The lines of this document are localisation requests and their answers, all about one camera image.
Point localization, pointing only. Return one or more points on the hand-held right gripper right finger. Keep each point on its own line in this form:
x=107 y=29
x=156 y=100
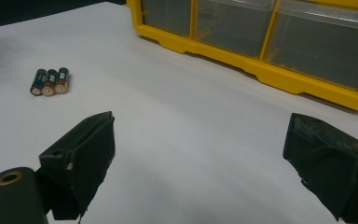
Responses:
x=332 y=161

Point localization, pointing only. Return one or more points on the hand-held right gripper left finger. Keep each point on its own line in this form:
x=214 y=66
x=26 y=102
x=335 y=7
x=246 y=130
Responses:
x=84 y=161

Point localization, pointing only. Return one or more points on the black and copper battery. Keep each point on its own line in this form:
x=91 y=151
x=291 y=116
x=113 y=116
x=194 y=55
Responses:
x=62 y=81
x=49 y=82
x=37 y=82

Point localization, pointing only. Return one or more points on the clear plastic drawer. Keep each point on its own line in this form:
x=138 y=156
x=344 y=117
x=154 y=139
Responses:
x=233 y=26
x=167 y=15
x=323 y=46

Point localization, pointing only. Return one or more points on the yellow drawer cabinet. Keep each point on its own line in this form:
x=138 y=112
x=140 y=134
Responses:
x=230 y=53

